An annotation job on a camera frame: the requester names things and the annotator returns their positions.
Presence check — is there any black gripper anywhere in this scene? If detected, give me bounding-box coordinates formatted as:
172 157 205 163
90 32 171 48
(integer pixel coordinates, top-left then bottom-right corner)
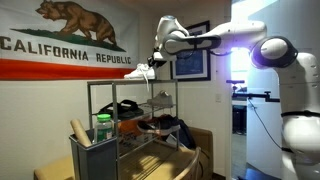
147 51 159 67

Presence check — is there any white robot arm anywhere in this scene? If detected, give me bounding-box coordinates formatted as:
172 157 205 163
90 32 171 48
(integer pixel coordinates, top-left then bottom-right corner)
148 15 320 180

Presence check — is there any grey metal shoe rack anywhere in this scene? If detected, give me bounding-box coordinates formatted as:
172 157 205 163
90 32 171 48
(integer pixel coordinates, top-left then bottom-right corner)
87 79 178 180

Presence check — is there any framed blue picture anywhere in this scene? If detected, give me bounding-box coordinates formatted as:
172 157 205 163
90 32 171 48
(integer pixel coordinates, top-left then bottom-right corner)
169 20 212 82

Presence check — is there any black sandals pair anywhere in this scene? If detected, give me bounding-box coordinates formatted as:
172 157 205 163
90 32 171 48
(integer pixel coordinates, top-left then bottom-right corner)
99 99 144 120

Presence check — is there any navy sneaker white sole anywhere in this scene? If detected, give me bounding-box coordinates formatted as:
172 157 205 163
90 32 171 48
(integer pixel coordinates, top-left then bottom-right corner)
158 115 180 135

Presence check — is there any navy orange sneaker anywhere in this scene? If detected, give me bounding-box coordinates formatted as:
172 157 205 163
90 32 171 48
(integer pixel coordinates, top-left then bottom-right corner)
137 117 162 135

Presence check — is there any dark backpack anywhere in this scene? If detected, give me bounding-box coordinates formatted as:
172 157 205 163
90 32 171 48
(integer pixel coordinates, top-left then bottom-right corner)
178 119 196 149

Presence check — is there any green capped plastic bottle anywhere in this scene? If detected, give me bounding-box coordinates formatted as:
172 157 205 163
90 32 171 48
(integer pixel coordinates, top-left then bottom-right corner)
94 114 113 143

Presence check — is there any beige bench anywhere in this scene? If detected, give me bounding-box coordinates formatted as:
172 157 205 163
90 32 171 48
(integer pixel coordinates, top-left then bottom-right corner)
34 127 213 180

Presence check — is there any cardboard tube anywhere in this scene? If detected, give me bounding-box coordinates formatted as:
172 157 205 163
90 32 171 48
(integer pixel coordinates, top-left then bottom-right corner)
70 119 92 147

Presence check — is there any grey trash bin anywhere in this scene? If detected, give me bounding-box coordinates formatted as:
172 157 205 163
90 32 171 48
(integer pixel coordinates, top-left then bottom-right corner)
69 134 117 180

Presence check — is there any California Republic flag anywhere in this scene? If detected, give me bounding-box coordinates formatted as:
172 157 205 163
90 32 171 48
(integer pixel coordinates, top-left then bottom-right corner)
0 0 139 81

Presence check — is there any wooden chair back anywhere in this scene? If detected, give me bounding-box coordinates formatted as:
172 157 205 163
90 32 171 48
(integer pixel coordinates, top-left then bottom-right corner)
174 147 201 180

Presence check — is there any light switch plate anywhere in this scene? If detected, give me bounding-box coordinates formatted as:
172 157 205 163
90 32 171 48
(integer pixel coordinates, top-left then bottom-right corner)
215 93 222 103

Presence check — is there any black camera stand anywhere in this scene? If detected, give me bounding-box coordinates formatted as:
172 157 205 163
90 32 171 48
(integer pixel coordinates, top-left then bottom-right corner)
226 80 280 103

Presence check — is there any black cable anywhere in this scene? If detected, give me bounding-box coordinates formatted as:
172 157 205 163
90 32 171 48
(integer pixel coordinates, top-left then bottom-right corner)
247 98 294 154

